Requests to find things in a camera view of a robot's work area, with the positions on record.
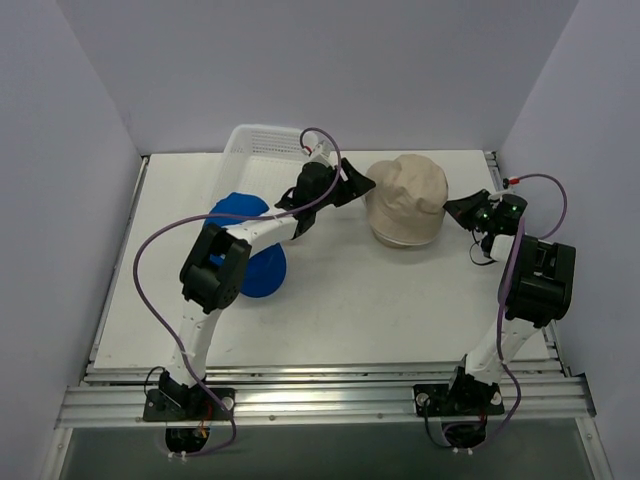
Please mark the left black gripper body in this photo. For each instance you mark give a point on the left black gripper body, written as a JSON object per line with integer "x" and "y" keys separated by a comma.
{"x": 340, "y": 181}

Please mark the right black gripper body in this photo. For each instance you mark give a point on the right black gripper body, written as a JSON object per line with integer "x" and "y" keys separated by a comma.
{"x": 477, "y": 213}

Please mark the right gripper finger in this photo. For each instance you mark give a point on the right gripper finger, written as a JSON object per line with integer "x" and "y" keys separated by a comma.
{"x": 467, "y": 204}
{"x": 464, "y": 219}

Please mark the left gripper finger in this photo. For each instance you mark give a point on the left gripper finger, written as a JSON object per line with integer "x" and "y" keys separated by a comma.
{"x": 347, "y": 193}
{"x": 353, "y": 178}

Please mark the beige bucket hat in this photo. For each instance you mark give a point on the beige bucket hat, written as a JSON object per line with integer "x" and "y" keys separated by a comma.
{"x": 407, "y": 203}

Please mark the white bucket hat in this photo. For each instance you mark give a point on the white bucket hat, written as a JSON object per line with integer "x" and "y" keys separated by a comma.
{"x": 397, "y": 244}

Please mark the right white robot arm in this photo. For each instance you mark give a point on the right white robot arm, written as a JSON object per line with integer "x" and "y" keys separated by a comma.
{"x": 535, "y": 289}

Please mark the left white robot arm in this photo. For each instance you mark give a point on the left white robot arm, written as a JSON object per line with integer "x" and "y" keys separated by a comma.
{"x": 216, "y": 266}

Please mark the white plastic basket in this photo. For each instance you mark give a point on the white plastic basket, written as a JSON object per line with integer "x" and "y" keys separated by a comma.
{"x": 259, "y": 160}

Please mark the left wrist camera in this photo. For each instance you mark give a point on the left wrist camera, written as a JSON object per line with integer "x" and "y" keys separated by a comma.
{"x": 321, "y": 153}

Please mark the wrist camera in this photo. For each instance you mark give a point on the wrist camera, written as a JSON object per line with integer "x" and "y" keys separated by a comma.
{"x": 321, "y": 153}
{"x": 508, "y": 184}

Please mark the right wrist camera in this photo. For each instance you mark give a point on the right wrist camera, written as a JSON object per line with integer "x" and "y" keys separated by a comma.
{"x": 508, "y": 184}

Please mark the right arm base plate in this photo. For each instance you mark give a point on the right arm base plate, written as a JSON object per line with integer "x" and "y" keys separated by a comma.
{"x": 441, "y": 400}

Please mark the aluminium mounting rail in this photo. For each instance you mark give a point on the aluminium mounting rail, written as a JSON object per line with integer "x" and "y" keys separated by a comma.
{"x": 324, "y": 395}

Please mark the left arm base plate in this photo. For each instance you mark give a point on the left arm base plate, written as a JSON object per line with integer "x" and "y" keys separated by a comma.
{"x": 159, "y": 407}

